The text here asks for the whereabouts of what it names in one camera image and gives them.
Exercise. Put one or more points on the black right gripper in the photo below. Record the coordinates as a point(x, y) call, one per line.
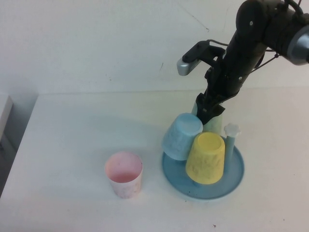
point(227, 82)

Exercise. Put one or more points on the green plastic cup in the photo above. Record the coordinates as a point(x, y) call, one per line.
point(214, 125)

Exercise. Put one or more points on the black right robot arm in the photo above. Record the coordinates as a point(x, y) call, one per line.
point(251, 23)

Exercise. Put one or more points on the light blue plastic cup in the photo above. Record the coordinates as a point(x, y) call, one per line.
point(178, 137)

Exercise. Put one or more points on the yellow plastic cup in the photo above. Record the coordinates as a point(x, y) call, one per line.
point(205, 164)

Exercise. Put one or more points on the blue cup stand with pegs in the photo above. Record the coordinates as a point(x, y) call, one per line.
point(231, 174)

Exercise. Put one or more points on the pink plastic cup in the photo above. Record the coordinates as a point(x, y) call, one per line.
point(125, 186)

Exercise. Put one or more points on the beige white side furniture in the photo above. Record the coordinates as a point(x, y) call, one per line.
point(3, 113)

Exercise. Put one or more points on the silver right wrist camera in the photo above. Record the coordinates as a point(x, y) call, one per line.
point(184, 67)

